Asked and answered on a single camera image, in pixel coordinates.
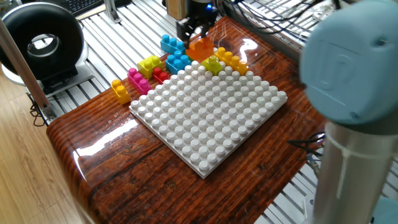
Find slanted aluminium bar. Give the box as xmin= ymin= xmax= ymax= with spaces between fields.
xmin=0 ymin=17 xmax=58 ymax=123

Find thin black wire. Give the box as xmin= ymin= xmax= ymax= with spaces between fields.
xmin=29 ymin=93 xmax=47 ymax=128

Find lime tall two-stud block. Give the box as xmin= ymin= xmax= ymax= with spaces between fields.
xmin=137 ymin=55 xmax=164 ymax=79

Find white studded baseplate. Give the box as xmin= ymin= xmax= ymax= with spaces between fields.
xmin=129 ymin=54 xmax=289 ymax=180

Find yellow two-stud block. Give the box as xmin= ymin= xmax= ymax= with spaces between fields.
xmin=111 ymin=79 xmax=132 ymax=106

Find red two-stud block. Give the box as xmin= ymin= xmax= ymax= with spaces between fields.
xmin=152 ymin=67 xmax=169 ymax=84

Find yellow four-stud long block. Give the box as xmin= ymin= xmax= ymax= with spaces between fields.
xmin=215 ymin=47 xmax=249 ymax=77

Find cardboard box with label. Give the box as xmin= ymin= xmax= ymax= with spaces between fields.
xmin=165 ymin=0 xmax=189 ymax=20

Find black looped cables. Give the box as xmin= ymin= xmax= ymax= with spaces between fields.
xmin=287 ymin=132 xmax=326 ymax=159

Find orange tall block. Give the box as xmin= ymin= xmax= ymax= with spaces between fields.
xmin=185 ymin=37 xmax=215 ymax=62

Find silver cable connector plug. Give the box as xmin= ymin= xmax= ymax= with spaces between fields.
xmin=307 ymin=154 xmax=320 ymax=177

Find black keyboard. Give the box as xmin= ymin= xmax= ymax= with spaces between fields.
xmin=57 ymin=0 xmax=105 ymax=17

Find black ring shaped device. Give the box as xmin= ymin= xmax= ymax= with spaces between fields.
xmin=0 ymin=2 xmax=85 ymax=94

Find blue four-stud square block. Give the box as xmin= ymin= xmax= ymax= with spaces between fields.
xmin=165 ymin=50 xmax=192 ymax=75

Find white plastic housing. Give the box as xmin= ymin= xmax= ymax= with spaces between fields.
xmin=312 ymin=2 xmax=335 ymax=21

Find aluminium post bracket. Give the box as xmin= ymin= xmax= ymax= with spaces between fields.
xmin=103 ymin=0 xmax=122 ymax=24

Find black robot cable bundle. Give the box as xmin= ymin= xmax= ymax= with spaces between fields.
xmin=223 ymin=0 xmax=327 ymax=35

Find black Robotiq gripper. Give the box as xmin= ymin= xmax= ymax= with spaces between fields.
xmin=176 ymin=0 xmax=218 ymax=48

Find small lime block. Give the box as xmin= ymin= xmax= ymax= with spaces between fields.
xmin=201 ymin=55 xmax=224 ymax=77

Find white zip tie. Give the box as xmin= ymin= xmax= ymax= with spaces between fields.
xmin=325 ymin=133 xmax=396 ymax=200

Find blue three-stud long block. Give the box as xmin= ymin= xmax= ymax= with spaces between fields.
xmin=160 ymin=34 xmax=187 ymax=55

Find magenta three-stud block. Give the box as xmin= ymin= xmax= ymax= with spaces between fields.
xmin=127 ymin=67 xmax=153 ymax=95

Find white device base plate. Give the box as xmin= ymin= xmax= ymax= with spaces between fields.
xmin=1 ymin=60 xmax=96 ymax=99

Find wood pattern table mat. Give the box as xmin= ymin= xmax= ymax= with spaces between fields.
xmin=46 ymin=17 xmax=327 ymax=224

